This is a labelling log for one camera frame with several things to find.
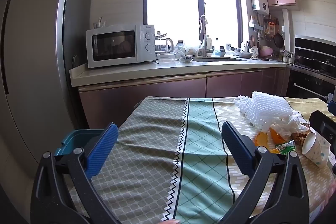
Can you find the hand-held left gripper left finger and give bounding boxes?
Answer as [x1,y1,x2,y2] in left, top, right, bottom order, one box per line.
[30,122,124,224]

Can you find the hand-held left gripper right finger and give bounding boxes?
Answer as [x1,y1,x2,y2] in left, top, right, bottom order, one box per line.
[218,121,310,224]

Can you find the white dotted paper cup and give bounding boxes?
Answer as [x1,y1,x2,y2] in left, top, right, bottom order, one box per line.
[301,132,332,168]

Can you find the orange peel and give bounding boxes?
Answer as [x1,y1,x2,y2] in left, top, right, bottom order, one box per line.
[270,127,288,143]
[254,131,270,147]

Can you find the gold snack bag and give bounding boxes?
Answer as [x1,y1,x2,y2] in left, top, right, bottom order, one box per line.
[290,123,311,147]

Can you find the teal plastic bin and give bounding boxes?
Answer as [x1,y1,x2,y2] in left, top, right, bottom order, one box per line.
[54,130,105,156]

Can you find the black built-in oven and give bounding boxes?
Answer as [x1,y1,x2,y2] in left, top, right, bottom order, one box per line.
[286,68,336,106]

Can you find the crumpled white tissue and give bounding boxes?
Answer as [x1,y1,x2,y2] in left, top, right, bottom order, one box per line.
[273,109,310,139]

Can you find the green snack wrapper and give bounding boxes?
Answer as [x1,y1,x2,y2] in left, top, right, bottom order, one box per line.
[274,140,297,155]

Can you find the white foam fruit net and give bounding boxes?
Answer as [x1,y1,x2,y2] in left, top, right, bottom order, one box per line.
[234,91,296,132]

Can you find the patterned tablecloth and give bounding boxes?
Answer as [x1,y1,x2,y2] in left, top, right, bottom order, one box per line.
[67,96,336,224]

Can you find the black range hood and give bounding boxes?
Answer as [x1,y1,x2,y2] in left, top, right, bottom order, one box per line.
[294,34,336,56]

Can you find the steel teapot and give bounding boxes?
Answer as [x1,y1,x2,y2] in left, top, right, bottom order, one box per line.
[282,50,296,63]

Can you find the kitchen counter with pink cabinets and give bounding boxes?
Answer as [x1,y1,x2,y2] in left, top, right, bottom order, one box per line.
[69,56,289,130]

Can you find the hanging frying pan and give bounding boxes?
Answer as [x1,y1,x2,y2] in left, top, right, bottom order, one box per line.
[274,32,285,48]

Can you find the pink bowl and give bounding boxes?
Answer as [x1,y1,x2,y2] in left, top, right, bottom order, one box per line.
[260,46,273,58]

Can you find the kitchen sink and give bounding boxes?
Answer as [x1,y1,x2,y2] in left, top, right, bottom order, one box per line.
[194,56,248,62]

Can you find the steel bowl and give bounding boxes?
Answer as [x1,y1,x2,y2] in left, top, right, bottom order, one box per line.
[235,50,252,59]

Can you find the white microwave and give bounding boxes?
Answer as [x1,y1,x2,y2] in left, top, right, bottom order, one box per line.
[86,24,156,69]

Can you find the white soap bottle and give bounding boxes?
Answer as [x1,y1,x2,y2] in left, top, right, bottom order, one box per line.
[206,34,213,56]

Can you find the clear glass container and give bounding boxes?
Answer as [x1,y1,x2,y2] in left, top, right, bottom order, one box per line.
[157,52,176,62]

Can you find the clear plastic bag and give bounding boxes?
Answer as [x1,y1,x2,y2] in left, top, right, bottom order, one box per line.
[175,40,204,56]

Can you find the grey refrigerator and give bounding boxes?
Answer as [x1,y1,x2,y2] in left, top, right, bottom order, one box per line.
[0,0,95,169]

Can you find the steel faucet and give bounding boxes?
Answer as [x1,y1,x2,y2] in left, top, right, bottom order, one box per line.
[199,14,210,57]

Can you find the glass kettle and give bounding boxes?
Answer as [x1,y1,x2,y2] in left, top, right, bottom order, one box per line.
[155,31,174,54]

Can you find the wall utensil rack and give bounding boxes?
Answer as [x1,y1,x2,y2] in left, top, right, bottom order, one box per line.
[264,18,279,42]

